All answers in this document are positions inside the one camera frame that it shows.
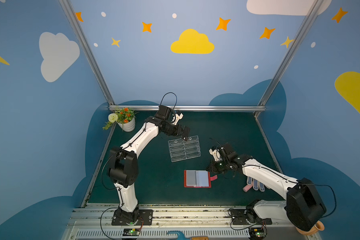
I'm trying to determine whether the red card holder wallet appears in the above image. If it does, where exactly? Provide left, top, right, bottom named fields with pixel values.
left=184, top=170, right=218, bottom=188

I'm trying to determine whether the clear acrylic card organizer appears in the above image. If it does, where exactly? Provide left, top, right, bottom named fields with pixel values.
left=168, top=136, right=201, bottom=163

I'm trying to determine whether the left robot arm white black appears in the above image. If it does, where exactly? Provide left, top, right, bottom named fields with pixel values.
left=107, top=105, right=190, bottom=223

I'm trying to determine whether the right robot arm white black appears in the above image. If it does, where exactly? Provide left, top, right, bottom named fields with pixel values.
left=207, top=144, right=327, bottom=232

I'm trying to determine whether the white pot with flowers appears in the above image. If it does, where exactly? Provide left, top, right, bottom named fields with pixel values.
left=102, top=108, right=136, bottom=132

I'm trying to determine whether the right green circuit board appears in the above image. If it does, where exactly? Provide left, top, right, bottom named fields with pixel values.
left=249, top=228, right=267, bottom=240

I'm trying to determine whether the green circuit board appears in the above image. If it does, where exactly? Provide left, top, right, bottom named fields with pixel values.
left=123, top=229, right=141, bottom=237
left=249, top=228, right=267, bottom=240

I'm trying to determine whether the terracotta clay vase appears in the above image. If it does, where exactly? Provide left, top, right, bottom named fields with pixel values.
left=296, top=221, right=325, bottom=236

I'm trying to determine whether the left green circuit board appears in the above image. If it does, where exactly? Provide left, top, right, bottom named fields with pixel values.
left=123, top=229, right=141, bottom=237

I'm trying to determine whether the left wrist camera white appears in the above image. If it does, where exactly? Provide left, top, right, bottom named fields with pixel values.
left=172, top=110, right=184, bottom=126

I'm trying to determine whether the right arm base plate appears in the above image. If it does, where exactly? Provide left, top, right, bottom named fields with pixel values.
left=228, top=208, right=273, bottom=225

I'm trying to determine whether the aluminium rail front frame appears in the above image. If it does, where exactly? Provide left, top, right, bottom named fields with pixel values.
left=62, top=204, right=321, bottom=240

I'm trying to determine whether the teal handled tool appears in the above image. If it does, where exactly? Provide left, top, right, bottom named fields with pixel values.
left=167, top=231, right=209, bottom=240

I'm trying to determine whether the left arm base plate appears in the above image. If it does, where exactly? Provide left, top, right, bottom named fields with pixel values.
left=111, top=209, right=153, bottom=226

